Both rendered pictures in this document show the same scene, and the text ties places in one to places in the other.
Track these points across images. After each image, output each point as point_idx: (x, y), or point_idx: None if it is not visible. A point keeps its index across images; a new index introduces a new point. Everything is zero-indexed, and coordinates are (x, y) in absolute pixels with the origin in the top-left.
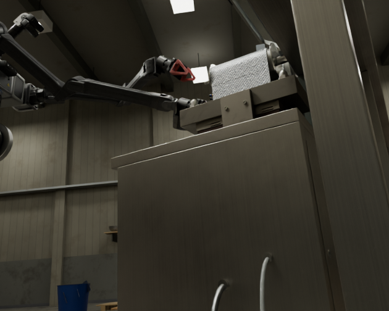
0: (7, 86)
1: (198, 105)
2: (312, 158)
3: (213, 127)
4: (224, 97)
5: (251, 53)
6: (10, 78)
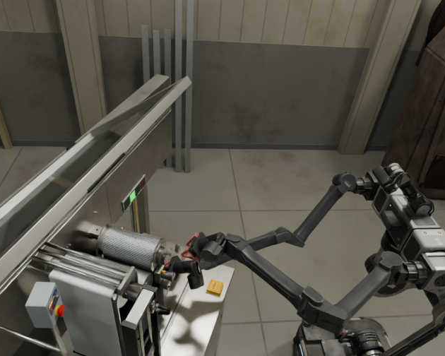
0: (396, 239)
1: (174, 244)
2: None
3: None
4: (157, 236)
5: (126, 229)
6: (403, 234)
